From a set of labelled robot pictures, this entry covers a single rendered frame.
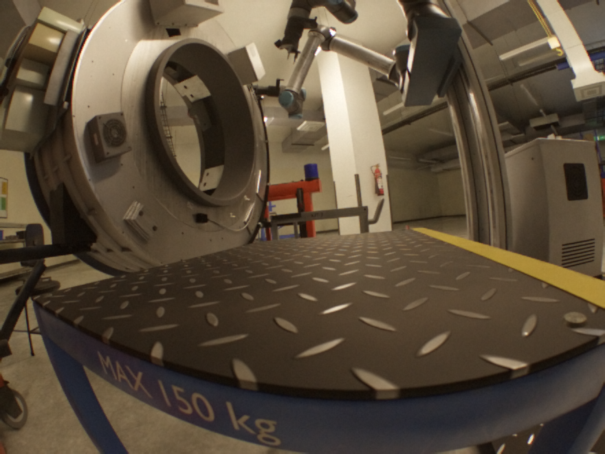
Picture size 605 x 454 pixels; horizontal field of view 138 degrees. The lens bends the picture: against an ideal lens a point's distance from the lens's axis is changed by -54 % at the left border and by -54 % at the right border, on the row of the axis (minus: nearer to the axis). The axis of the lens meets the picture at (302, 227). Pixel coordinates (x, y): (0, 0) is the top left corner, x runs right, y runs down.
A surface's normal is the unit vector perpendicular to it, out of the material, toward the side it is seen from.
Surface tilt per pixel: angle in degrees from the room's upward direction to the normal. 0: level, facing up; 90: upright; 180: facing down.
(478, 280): 0
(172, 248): 90
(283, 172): 90
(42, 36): 90
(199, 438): 0
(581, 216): 90
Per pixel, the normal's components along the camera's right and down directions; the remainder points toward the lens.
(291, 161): 0.41, -0.02
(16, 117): 0.96, -0.09
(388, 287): -0.10, -0.99
